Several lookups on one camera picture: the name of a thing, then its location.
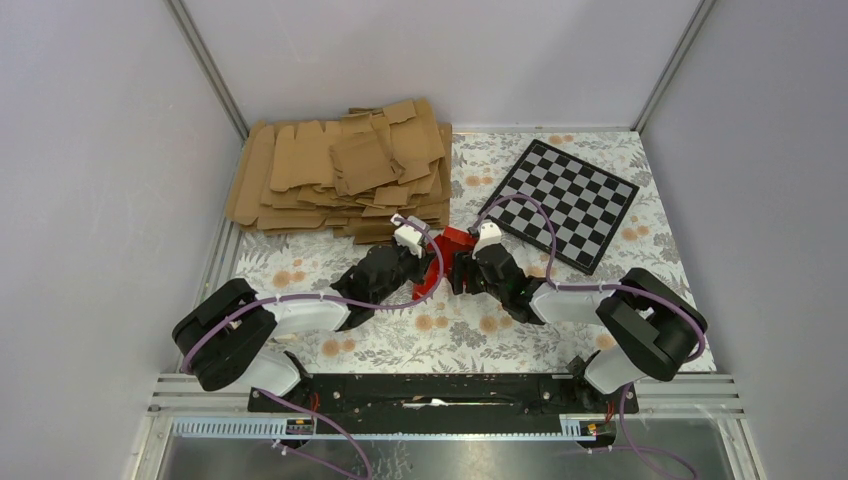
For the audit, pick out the stack of brown cardboard blanks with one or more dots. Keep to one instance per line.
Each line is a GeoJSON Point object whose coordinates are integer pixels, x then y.
{"type": "Point", "coordinates": [348, 175]}

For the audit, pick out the black white checkerboard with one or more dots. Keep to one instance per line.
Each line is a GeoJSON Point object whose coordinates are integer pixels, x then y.
{"type": "Point", "coordinates": [549, 193]}

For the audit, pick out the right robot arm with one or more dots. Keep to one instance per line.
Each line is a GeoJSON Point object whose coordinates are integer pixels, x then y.
{"type": "Point", "coordinates": [655, 331]}

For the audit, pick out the red paper box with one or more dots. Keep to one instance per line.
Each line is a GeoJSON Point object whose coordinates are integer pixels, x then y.
{"type": "Point", "coordinates": [450, 242]}

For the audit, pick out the floral patterned mat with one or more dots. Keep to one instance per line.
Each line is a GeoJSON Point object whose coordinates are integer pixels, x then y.
{"type": "Point", "coordinates": [470, 333]}

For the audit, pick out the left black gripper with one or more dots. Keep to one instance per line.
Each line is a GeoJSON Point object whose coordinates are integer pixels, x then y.
{"type": "Point", "coordinates": [419, 262]}

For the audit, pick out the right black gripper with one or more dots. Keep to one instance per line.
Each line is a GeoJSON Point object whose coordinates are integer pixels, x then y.
{"type": "Point", "coordinates": [464, 263]}

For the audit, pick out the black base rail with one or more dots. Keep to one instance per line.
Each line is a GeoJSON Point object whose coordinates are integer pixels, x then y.
{"type": "Point", "coordinates": [459, 404]}

